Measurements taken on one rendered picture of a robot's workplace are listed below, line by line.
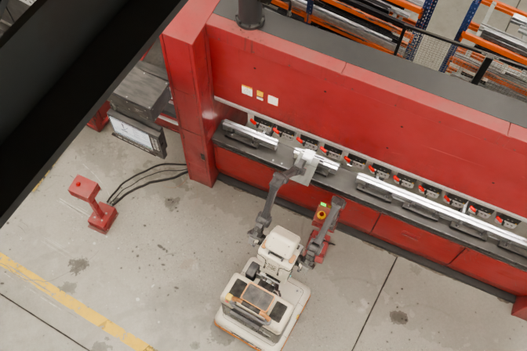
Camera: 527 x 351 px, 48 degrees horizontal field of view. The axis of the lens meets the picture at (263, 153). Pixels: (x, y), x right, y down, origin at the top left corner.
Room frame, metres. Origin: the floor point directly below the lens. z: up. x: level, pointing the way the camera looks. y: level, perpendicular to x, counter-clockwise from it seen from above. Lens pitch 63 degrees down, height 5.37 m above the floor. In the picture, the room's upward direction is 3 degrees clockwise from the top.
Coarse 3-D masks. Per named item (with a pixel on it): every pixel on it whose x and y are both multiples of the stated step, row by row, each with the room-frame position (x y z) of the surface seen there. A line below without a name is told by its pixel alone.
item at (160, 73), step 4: (140, 60) 2.61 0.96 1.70; (136, 64) 2.58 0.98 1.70; (140, 64) 2.58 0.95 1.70; (144, 64) 2.58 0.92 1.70; (148, 64) 2.58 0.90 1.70; (140, 68) 2.54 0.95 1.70; (144, 68) 2.54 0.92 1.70; (148, 68) 2.55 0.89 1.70; (152, 68) 2.55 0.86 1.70; (156, 68) 2.55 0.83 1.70; (160, 68) 2.55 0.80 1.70; (148, 72) 2.51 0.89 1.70; (152, 72) 2.51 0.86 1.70; (156, 72) 2.51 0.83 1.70; (160, 72) 2.52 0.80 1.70; (164, 72) 2.52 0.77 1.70; (156, 76) 2.52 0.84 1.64; (160, 76) 2.48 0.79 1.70; (164, 76) 2.48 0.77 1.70; (164, 80) 2.49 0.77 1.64; (168, 80) 2.45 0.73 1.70
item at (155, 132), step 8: (112, 112) 2.21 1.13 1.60; (120, 112) 2.23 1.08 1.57; (128, 112) 2.23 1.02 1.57; (120, 120) 2.15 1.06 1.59; (128, 120) 2.15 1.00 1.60; (136, 120) 2.17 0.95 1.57; (144, 120) 2.17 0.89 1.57; (136, 128) 2.09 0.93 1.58; (144, 128) 2.08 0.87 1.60; (152, 128) 2.09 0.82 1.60; (160, 128) 2.11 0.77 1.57; (120, 136) 2.18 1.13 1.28; (152, 136) 2.04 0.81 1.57; (160, 136) 2.04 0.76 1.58; (136, 144) 2.11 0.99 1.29; (152, 144) 2.04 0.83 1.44; (160, 144) 2.02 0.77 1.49; (152, 152) 2.06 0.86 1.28; (160, 152) 2.02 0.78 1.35
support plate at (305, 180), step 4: (300, 152) 2.26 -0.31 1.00; (300, 156) 2.23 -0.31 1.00; (296, 160) 2.19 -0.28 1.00; (312, 160) 2.20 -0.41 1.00; (316, 160) 2.20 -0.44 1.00; (312, 164) 2.16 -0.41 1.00; (316, 164) 2.16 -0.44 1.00; (308, 168) 2.12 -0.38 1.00; (312, 168) 2.12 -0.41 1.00; (308, 172) 2.08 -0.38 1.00; (312, 172) 2.08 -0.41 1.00; (296, 176) 2.04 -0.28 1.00; (300, 176) 2.04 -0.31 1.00; (304, 176) 2.04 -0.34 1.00; (308, 176) 2.04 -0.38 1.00; (296, 180) 2.00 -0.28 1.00; (300, 180) 2.01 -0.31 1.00; (304, 180) 2.01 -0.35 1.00; (308, 180) 2.01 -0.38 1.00; (304, 184) 1.97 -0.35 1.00; (308, 184) 1.97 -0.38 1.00
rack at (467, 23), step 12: (480, 0) 3.70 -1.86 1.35; (492, 0) 3.66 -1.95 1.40; (468, 12) 3.30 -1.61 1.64; (504, 12) 3.58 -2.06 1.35; (516, 12) 3.55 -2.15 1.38; (468, 24) 3.28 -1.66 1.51; (456, 36) 3.30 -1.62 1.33; (468, 36) 3.26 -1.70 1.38; (456, 48) 3.28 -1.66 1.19; (492, 48) 3.16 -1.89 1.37; (504, 48) 3.14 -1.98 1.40; (444, 60) 3.30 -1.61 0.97; (456, 60) 3.25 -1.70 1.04; (480, 60) 3.56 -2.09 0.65; (516, 60) 3.06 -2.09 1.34; (444, 72) 3.28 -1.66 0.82; (456, 72) 3.37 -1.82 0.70; (504, 72) 3.14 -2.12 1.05; (504, 84) 3.04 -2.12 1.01; (516, 84) 3.02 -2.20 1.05
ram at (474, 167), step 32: (224, 64) 2.48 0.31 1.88; (256, 64) 2.39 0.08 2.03; (224, 96) 2.49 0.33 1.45; (288, 96) 2.30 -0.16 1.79; (320, 96) 2.22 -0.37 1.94; (352, 96) 2.14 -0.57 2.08; (320, 128) 2.20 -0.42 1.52; (352, 128) 2.12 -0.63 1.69; (384, 128) 2.04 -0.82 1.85; (416, 128) 1.97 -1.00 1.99; (448, 128) 1.90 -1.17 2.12; (384, 160) 2.01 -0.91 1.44; (416, 160) 1.93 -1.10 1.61; (448, 160) 1.86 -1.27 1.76; (480, 160) 1.80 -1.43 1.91; (512, 160) 1.74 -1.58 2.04; (480, 192) 1.75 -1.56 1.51; (512, 192) 1.69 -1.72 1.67
